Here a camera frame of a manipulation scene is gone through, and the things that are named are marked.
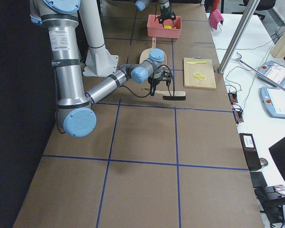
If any silver metal pole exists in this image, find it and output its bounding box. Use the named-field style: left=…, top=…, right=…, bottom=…
left=218, top=0, right=260, bottom=74

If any orange power strip far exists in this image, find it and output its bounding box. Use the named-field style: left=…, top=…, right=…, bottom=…
left=228, top=91, right=238, bottom=105

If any pink plastic bin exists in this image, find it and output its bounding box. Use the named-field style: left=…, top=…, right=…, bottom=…
left=147, top=14, right=181, bottom=39

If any orange power strip near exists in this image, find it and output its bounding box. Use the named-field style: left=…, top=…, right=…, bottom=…
left=231, top=104, right=244, bottom=125

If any teach pendant tablet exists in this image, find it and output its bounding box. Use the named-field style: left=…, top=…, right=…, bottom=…
left=257, top=60, right=285, bottom=86
left=259, top=86, right=285, bottom=119

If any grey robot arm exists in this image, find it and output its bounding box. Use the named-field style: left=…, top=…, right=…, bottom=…
left=30, top=0, right=174, bottom=137

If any beige plastic dustpan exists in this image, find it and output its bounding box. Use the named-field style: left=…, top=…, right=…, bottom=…
left=139, top=37, right=167, bottom=64

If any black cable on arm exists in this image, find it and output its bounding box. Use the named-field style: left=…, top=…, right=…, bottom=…
left=120, top=68, right=177, bottom=99

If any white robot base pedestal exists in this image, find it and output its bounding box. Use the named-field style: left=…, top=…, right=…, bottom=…
left=79, top=0, right=119, bottom=77

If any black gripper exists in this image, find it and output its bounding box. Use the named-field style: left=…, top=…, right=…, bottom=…
left=156, top=8, right=176, bottom=25
left=148, top=70, right=172, bottom=96

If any black box with label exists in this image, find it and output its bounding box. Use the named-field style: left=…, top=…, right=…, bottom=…
left=239, top=133, right=262, bottom=171

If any pink cloth on stand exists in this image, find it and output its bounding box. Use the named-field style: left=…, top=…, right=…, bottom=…
left=209, top=9, right=224, bottom=31

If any far teach pendant tablet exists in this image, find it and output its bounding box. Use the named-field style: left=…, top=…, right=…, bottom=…
left=257, top=60, right=285, bottom=86

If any lemon slice near board centre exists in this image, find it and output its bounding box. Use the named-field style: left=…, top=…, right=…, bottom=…
left=193, top=73, right=201, bottom=78

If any near teach pendant tablet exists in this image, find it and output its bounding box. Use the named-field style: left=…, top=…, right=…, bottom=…
left=259, top=86, right=285, bottom=119

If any yellow plastic toy knife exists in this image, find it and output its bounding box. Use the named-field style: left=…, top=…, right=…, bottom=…
left=186, top=61, right=207, bottom=65

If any cream brush with black bristles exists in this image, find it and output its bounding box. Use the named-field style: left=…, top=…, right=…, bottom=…
left=155, top=90, right=186, bottom=101

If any orange power strip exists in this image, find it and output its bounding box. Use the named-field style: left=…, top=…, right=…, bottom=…
left=231, top=104, right=244, bottom=125
left=228, top=91, right=238, bottom=105

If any bamboo cutting board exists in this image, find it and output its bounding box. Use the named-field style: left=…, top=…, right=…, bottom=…
left=183, top=57, right=217, bottom=90

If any lemon slice near board edge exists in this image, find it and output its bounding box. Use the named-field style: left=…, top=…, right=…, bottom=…
left=198, top=75, right=206, bottom=81

